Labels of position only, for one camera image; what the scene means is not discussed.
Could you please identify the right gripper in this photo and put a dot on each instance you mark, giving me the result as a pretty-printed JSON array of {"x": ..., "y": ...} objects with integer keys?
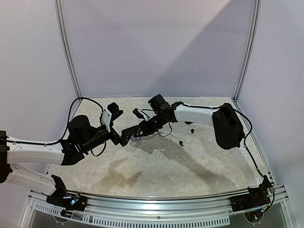
[{"x": 147, "y": 125}]

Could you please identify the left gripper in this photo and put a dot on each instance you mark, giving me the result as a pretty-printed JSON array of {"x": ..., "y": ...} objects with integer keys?
[{"x": 124, "y": 138}]

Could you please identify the purple round charging case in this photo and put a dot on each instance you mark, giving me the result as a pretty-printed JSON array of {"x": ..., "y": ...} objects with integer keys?
[{"x": 135, "y": 139}]

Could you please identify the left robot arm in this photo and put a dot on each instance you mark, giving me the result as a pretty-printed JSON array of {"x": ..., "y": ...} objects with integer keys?
[{"x": 83, "y": 137}]

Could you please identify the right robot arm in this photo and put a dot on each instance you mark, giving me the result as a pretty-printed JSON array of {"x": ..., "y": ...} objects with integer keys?
[{"x": 228, "y": 130}]

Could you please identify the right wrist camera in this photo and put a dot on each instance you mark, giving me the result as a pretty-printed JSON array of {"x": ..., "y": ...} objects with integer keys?
[{"x": 139, "y": 113}]

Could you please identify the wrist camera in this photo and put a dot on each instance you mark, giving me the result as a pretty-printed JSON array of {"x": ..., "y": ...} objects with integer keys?
[
  {"x": 110, "y": 113},
  {"x": 139, "y": 113}
]

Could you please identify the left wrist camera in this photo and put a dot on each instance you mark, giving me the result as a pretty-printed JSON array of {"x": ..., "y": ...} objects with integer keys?
[{"x": 110, "y": 113}]

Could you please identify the aluminium front rail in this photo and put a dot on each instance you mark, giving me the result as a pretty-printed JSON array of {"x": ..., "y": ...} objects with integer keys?
[{"x": 213, "y": 211}]

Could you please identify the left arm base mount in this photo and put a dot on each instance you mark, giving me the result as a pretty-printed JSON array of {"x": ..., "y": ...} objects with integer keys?
[{"x": 62, "y": 198}]

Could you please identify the left frame post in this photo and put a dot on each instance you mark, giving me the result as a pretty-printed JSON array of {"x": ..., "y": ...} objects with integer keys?
[{"x": 66, "y": 47}]

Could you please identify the frame post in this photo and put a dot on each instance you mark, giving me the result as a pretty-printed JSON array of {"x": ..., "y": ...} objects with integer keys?
[
  {"x": 66, "y": 47},
  {"x": 249, "y": 49}
]

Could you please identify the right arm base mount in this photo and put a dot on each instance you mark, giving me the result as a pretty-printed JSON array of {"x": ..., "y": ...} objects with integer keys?
[{"x": 260, "y": 198}]

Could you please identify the right frame post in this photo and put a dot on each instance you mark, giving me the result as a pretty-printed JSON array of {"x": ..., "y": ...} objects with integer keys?
[{"x": 249, "y": 49}]

